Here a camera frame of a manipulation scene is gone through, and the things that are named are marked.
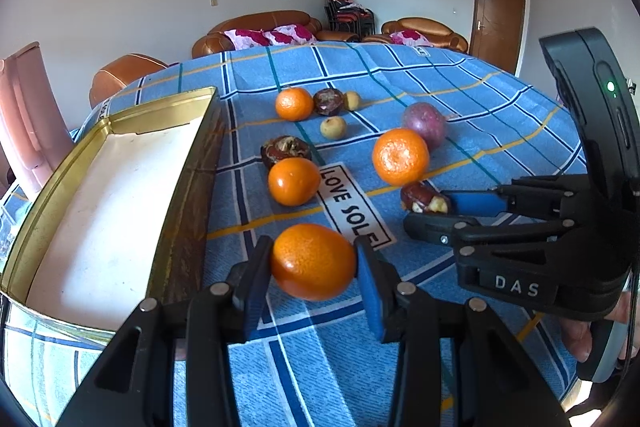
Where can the pink plastic chair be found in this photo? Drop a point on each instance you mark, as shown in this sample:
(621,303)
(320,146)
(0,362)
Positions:
(34,136)

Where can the brown leather sofa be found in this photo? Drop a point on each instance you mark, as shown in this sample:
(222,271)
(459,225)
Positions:
(215,41)

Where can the brown wooden door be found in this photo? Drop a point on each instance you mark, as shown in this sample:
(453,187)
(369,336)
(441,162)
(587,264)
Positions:
(497,32)

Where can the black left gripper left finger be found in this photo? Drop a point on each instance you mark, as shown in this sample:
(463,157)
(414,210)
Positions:
(132,381)

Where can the broken brown fruit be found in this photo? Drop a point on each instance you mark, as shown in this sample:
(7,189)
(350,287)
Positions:
(418,197)

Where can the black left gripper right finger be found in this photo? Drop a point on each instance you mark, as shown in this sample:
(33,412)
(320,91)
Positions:
(495,381)

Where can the brown leather armchair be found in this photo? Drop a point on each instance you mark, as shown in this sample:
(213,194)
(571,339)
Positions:
(439,34)
(116,75)

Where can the dark brown fruit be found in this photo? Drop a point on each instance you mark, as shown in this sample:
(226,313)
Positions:
(283,147)
(328,102)

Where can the large purple passion fruit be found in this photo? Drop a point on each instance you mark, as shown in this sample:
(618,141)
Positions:
(426,121)

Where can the floral cushion on armchair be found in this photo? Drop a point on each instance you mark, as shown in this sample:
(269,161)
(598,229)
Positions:
(409,37)

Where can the gold rectangular tin box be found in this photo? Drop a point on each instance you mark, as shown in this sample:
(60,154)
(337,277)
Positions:
(123,218)

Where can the small yellow fruit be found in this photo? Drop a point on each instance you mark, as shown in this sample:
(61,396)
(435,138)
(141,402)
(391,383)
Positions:
(352,101)
(333,128)

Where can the right hand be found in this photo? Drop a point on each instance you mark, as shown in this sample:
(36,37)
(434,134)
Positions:
(576,335)

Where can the large orange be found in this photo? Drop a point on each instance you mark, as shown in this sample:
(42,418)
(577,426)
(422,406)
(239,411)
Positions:
(400,156)

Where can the floral pink sofa cushion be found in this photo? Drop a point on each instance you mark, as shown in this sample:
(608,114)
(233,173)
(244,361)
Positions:
(287,35)

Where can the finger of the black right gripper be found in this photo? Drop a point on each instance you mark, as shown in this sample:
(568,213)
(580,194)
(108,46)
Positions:
(532,239)
(530,196)

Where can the stacked dark chairs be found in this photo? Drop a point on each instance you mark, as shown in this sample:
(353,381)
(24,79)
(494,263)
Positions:
(350,16)

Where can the brown leather armchair right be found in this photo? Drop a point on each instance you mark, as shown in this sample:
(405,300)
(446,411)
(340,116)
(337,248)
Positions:
(439,34)

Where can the far orange with stem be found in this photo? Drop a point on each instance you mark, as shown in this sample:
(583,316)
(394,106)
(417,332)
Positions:
(294,104)

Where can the brown leather armchair left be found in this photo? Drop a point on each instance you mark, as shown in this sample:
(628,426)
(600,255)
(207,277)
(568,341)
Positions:
(116,75)

